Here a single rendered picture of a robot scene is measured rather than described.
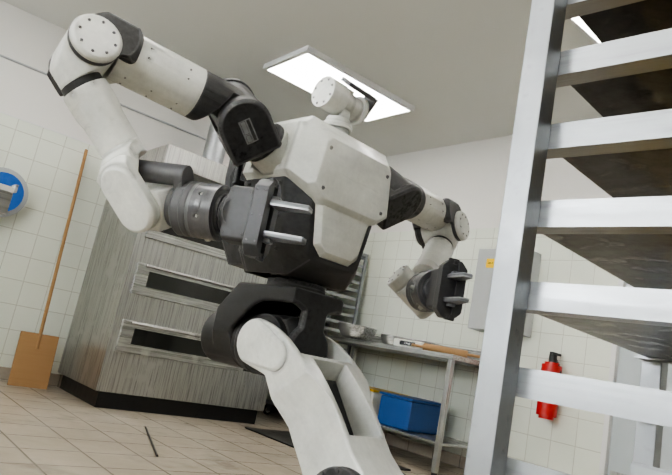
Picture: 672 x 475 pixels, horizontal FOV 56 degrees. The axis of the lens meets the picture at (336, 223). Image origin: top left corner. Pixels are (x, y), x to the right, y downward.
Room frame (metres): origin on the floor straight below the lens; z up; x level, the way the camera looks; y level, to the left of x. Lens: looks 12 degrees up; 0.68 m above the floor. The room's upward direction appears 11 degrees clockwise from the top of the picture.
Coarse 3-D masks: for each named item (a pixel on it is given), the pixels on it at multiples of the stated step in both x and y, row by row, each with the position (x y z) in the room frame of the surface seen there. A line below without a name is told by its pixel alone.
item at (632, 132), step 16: (656, 112) 0.58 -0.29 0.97; (560, 128) 0.65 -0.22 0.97; (576, 128) 0.64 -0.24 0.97; (592, 128) 0.63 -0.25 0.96; (608, 128) 0.62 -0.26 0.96; (624, 128) 0.60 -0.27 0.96; (640, 128) 0.59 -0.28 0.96; (656, 128) 0.58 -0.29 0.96; (560, 144) 0.65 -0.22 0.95; (576, 144) 0.64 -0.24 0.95; (592, 144) 0.63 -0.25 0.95; (608, 144) 0.62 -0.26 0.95; (624, 144) 0.61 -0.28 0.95; (640, 144) 0.60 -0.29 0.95; (656, 144) 0.59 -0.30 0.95
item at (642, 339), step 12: (564, 324) 0.75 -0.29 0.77; (576, 324) 0.73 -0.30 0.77; (588, 324) 0.71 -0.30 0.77; (600, 324) 0.69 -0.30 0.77; (612, 324) 0.67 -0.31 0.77; (624, 324) 0.65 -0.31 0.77; (636, 324) 0.63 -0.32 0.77; (600, 336) 0.80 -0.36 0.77; (612, 336) 0.78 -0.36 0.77; (624, 336) 0.75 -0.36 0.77; (636, 336) 0.73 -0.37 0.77; (648, 336) 0.71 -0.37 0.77; (660, 336) 0.69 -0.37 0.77; (624, 348) 0.89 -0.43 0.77; (636, 348) 0.86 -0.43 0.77; (648, 348) 0.83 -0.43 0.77; (660, 348) 0.80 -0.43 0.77
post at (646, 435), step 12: (648, 372) 0.97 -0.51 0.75; (660, 372) 0.95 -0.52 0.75; (648, 384) 0.96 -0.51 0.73; (660, 384) 0.95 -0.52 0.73; (636, 432) 0.97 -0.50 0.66; (648, 432) 0.96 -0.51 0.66; (660, 432) 0.97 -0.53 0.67; (636, 444) 0.97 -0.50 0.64; (648, 444) 0.96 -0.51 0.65; (660, 444) 0.97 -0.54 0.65; (636, 456) 0.97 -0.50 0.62; (648, 456) 0.96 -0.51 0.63; (660, 456) 0.97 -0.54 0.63
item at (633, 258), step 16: (560, 240) 0.71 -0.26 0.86; (576, 240) 0.70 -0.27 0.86; (592, 240) 0.68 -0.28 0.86; (608, 240) 0.67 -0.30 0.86; (624, 240) 0.66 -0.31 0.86; (640, 240) 0.65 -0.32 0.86; (656, 240) 0.63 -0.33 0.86; (592, 256) 0.76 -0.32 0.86; (608, 256) 0.74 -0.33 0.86; (624, 256) 0.73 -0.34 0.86; (640, 256) 0.71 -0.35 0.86; (656, 256) 0.70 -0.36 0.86; (624, 272) 0.81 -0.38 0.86; (640, 272) 0.79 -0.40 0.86; (656, 272) 0.78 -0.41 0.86; (656, 288) 0.87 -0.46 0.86
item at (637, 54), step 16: (656, 32) 0.59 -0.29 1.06; (576, 48) 0.65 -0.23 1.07; (592, 48) 0.64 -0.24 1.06; (608, 48) 0.62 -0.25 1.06; (624, 48) 0.61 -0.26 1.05; (640, 48) 0.60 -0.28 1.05; (656, 48) 0.59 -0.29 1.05; (560, 64) 0.66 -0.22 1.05; (576, 64) 0.65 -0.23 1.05; (592, 64) 0.63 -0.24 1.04; (608, 64) 0.62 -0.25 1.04; (624, 64) 0.61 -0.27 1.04; (640, 64) 0.61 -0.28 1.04; (656, 64) 0.60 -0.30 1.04; (560, 80) 0.67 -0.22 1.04; (576, 80) 0.67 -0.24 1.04; (592, 80) 0.66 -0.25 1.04
